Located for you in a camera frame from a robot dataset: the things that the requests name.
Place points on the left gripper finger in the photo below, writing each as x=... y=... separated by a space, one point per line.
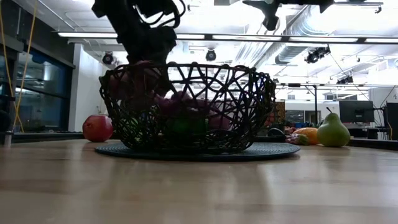
x=163 y=77

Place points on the red apple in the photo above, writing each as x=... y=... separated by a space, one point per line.
x=98 y=129

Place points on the dark red grapes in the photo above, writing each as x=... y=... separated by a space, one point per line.
x=292 y=139

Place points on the orange mango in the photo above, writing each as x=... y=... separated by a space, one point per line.
x=308 y=135

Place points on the small green fruit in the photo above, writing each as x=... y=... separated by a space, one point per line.
x=305 y=141

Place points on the green pear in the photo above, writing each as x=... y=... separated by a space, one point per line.
x=334 y=132

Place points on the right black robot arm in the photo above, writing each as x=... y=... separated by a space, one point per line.
x=270 y=12

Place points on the overhead LED light bar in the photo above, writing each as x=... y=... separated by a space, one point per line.
x=248 y=38

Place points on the dark framed glass window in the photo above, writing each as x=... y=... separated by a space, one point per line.
x=40 y=77

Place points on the blue round woven placemat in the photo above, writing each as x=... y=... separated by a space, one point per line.
x=273 y=151

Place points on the black ceiling spotlight cluster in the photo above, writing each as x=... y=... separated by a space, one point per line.
x=317 y=55
x=345 y=80

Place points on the black computer monitor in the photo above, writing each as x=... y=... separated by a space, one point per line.
x=356 y=112

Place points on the tall black panel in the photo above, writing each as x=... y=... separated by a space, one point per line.
x=392 y=121

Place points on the colourful patterned wall hanging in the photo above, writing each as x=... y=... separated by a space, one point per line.
x=280 y=112

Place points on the silver ventilation duct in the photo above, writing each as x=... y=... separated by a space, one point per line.
x=289 y=54

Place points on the distant black frame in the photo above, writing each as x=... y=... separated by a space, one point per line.
x=316 y=105

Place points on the silver metal post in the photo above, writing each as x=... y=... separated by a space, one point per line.
x=7 y=140

